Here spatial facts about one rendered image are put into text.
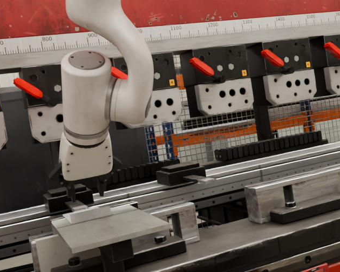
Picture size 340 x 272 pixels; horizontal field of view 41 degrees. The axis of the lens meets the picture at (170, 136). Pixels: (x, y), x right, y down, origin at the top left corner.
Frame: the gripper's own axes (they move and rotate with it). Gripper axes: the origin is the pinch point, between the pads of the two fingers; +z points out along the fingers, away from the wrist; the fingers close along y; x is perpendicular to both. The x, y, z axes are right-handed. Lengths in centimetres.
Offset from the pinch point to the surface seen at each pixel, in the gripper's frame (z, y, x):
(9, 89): 77, 2, -152
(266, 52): -18, -50, -16
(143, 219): -2.8, -7.8, 13.5
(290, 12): -24, -62, -26
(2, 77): 210, -7, -368
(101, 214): 3.6, -2.1, 4.7
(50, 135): -6.9, 5.0, -10.9
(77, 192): 20.9, -2.5, -18.4
